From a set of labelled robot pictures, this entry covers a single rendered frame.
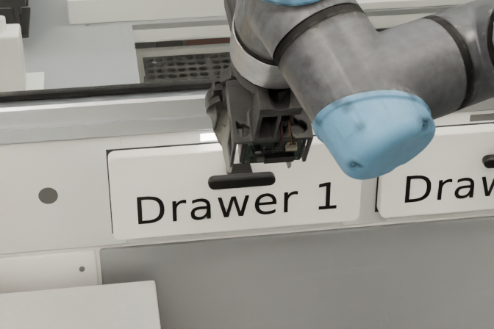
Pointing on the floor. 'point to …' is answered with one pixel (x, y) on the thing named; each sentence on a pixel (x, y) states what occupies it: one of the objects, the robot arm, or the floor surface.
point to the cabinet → (294, 276)
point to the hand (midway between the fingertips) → (250, 135)
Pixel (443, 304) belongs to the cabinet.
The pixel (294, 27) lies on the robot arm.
